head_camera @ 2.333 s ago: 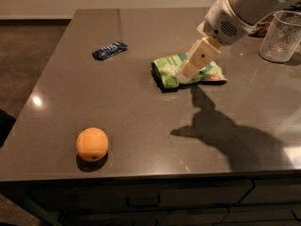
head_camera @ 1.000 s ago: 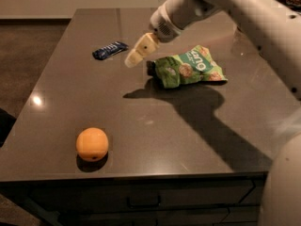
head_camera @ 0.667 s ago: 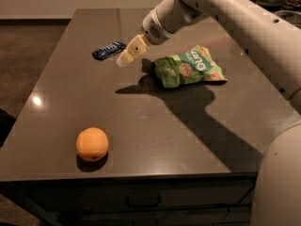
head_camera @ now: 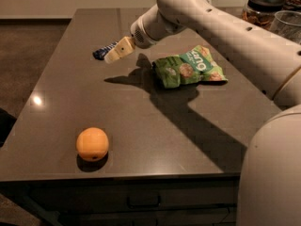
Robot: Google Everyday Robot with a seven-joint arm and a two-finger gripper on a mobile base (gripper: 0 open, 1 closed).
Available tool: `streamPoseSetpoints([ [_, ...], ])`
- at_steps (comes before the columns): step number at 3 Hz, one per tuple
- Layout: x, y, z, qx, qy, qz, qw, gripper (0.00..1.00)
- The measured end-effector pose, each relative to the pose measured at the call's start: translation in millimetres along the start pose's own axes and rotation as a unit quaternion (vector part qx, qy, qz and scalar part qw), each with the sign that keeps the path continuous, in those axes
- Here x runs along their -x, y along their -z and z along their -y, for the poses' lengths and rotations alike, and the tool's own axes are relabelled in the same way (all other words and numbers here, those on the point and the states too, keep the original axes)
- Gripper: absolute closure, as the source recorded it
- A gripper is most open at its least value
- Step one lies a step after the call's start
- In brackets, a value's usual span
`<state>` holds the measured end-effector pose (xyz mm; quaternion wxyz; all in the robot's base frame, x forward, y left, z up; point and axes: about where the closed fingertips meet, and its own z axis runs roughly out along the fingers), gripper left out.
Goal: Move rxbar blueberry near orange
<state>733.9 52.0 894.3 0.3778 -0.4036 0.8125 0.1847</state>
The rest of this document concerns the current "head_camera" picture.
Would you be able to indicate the black drawer handle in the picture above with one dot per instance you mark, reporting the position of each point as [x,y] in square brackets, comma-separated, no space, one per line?
[143,202]

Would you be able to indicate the green snack bag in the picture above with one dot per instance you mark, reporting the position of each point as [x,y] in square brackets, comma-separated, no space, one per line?
[194,66]

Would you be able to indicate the clear plastic cup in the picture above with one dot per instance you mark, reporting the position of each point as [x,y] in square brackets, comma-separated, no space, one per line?
[287,24]

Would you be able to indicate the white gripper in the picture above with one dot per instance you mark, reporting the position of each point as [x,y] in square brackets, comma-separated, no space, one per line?
[138,32]

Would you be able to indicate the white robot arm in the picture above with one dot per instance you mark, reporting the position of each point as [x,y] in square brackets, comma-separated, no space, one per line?
[270,181]

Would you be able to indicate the glass jar with black lid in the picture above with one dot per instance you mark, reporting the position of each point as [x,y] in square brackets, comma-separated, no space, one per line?
[261,12]

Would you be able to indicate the blue rxbar blueberry bar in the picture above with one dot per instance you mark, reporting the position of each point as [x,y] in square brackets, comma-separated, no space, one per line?
[102,52]

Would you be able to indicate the dark cabinet drawer front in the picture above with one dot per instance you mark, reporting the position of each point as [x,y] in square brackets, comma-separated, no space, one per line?
[119,198]

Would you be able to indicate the orange fruit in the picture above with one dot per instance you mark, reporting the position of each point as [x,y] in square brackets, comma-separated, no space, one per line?
[92,144]

